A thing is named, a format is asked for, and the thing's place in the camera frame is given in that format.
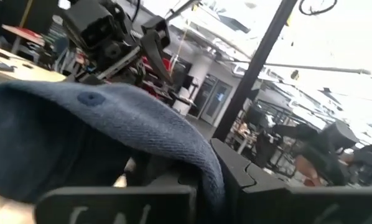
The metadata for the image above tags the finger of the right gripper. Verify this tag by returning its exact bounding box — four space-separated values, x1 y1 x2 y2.
140 15 174 85

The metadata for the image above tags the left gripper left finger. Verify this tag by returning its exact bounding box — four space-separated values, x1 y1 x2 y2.
35 169 202 224

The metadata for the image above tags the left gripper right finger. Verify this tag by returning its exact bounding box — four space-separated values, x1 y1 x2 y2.
210 138 372 224

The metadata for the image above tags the blue denim cap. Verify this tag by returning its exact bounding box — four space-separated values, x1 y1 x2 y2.
0 80 226 224

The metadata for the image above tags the person's hand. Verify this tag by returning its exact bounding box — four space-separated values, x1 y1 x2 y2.
294 155 322 187

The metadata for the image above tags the glass double door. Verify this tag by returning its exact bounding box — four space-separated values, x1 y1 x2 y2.
200 79 233 126

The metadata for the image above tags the wooden workbench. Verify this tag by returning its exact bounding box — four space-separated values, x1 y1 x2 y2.
0 46 67 91

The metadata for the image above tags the black cable loop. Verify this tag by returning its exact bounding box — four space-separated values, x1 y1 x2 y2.
299 0 338 16

